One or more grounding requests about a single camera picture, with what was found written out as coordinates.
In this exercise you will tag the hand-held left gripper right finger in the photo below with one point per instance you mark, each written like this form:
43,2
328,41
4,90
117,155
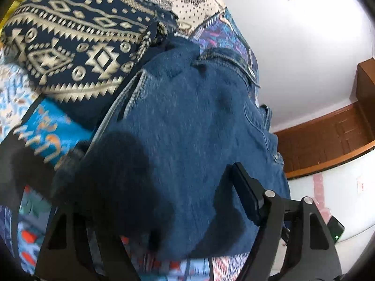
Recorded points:
249,193

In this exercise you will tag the wooden door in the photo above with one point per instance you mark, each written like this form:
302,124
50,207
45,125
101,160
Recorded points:
322,140

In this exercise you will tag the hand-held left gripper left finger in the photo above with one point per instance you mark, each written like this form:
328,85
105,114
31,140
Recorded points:
74,240

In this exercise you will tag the wooden overhead cabinet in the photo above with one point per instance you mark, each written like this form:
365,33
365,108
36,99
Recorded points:
366,87

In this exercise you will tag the white heart-print wardrobe door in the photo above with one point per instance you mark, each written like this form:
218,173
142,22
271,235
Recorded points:
345,199

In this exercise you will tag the white door label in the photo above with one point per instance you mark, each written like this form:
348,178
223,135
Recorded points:
359,184

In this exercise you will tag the navy patterned garment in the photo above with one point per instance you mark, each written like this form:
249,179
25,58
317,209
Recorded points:
73,35

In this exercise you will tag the blue denim jacket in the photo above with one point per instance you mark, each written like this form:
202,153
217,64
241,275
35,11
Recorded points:
190,123

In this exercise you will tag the dark cloth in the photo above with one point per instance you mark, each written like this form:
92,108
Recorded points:
11,158

